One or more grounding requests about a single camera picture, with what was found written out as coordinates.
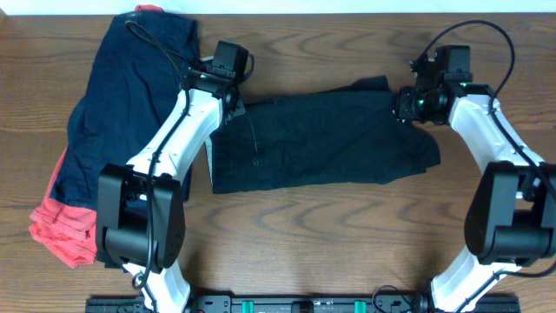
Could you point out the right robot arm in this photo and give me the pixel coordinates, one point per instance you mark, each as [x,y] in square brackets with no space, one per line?
[511,221]

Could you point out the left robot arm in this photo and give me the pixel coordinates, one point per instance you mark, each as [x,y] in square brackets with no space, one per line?
[140,221]

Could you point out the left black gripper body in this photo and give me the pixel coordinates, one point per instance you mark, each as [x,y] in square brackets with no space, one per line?
[236,91]

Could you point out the red shorts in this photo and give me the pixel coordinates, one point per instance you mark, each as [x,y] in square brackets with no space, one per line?
[67,231]

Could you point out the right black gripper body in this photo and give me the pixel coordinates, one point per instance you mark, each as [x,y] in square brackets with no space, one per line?
[416,105]

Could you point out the black shorts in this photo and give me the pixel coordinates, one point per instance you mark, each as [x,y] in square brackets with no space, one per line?
[345,135]

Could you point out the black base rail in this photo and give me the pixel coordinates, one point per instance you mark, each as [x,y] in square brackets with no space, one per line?
[227,304]

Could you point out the navy blue shorts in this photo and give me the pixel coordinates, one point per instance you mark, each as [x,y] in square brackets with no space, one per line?
[132,89]

